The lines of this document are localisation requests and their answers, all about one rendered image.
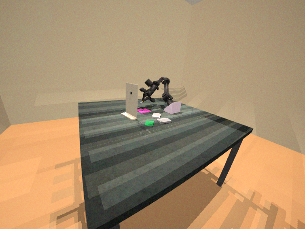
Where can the white flat rectangular tile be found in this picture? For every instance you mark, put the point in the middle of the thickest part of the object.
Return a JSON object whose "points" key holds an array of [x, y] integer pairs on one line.
{"points": [[156, 115], [164, 120]]}

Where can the green flat rectangle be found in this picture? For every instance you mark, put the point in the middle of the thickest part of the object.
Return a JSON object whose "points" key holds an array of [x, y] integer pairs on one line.
{"points": [[149, 123]]}

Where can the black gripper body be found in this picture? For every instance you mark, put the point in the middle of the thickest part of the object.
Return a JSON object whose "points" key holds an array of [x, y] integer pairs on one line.
{"points": [[148, 93]]}

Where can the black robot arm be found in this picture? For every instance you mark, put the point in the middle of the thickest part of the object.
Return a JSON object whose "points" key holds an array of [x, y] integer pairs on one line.
{"points": [[154, 85]]}

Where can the pink square zone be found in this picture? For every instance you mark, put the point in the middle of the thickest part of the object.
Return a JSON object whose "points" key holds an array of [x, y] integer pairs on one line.
{"points": [[143, 110]]}

